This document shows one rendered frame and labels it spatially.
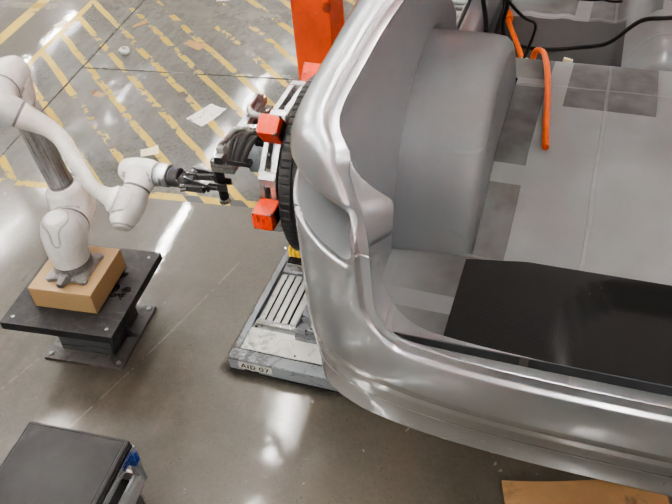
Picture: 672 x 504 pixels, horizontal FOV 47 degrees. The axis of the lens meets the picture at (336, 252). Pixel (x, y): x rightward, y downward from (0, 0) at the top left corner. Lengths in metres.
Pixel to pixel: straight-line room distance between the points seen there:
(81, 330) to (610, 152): 2.07
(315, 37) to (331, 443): 1.57
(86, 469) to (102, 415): 0.59
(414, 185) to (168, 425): 1.47
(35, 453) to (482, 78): 1.89
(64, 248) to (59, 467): 0.87
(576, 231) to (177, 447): 1.69
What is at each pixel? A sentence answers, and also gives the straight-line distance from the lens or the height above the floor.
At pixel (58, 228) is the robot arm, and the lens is 3.15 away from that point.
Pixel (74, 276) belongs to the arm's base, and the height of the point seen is 0.43.
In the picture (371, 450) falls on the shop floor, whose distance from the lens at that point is 2.99.
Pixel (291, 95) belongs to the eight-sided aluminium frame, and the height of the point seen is 1.10.
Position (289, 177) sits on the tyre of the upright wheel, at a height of 1.00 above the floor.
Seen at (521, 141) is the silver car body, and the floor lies 1.04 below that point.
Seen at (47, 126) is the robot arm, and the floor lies 1.08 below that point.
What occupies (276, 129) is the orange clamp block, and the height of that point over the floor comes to 1.14.
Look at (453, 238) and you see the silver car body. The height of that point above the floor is 0.96.
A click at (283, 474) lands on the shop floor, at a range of 2.97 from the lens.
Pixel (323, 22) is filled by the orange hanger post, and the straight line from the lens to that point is 3.07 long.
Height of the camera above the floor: 2.51
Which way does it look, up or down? 42 degrees down
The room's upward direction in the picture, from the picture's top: 5 degrees counter-clockwise
